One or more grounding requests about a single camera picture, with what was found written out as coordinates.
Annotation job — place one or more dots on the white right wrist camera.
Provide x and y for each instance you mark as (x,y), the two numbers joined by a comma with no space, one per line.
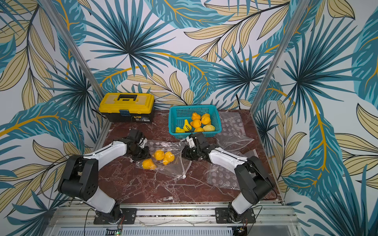
(191,142)

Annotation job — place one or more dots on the large orange brown-stem pear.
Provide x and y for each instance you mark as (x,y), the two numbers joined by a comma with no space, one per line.
(205,120)

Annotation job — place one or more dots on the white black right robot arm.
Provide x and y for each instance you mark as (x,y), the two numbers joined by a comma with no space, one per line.
(253,179)

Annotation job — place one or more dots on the orange pear from bag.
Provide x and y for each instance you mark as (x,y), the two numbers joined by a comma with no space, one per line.
(196,123)

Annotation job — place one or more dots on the orange fruits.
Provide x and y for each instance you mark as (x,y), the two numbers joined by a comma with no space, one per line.
(159,157)

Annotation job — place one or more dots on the teal plastic basket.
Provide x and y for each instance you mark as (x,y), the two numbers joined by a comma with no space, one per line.
(178,114)

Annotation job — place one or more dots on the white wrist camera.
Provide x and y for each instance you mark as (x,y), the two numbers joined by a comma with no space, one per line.
(191,142)
(142,142)

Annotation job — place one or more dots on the dotted zip-top bag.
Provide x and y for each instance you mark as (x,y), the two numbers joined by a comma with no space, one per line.
(178,168)
(221,177)

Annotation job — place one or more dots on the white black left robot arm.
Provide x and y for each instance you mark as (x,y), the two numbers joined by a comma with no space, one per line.
(80,178)

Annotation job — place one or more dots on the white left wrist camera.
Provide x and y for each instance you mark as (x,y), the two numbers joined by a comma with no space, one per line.
(142,142)

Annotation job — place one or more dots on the clear zip-top bag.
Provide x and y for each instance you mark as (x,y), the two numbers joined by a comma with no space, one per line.
(233,136)

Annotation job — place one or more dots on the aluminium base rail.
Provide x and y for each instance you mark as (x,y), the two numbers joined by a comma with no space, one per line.
(203,219)

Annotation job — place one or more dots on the yellow pear long neck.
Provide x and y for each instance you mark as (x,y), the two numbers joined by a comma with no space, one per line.
(187,126)

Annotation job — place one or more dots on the left aluminium frame post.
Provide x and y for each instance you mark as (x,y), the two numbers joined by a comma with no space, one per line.
(57,20)

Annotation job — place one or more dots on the right aluminium frame post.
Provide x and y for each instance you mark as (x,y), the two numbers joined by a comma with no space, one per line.
(293,23)

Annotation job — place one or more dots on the aluminium frame post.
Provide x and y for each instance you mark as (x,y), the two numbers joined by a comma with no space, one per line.
(293,23)
(57,20)

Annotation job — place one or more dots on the yellow fruit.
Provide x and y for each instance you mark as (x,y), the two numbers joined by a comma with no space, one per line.
(199,129)

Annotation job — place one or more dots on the yellow black toolbox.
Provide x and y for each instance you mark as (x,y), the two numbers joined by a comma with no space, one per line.
(128,107)

